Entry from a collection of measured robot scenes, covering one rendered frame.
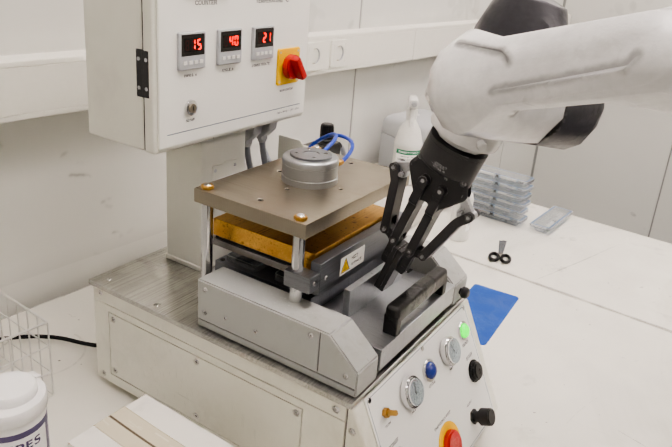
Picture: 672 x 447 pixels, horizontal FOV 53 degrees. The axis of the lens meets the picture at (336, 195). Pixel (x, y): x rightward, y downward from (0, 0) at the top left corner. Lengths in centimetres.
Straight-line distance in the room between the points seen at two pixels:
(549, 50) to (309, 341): 44
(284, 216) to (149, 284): 30
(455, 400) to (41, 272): 80
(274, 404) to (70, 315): 56
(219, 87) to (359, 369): 42
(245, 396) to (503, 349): 56
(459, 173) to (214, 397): 45
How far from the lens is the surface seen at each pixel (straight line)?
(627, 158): 338
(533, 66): 58
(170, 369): 100
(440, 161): 79
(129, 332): 104
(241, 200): 85
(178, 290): 102
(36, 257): 137
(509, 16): 73
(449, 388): 100
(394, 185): 85
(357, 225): 93
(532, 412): 116
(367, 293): 91
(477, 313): 140
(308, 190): 90
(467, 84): 62
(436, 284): 93
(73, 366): 120
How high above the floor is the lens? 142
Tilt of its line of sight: 20 degrees down
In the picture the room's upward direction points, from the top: 5 degrees clockwise
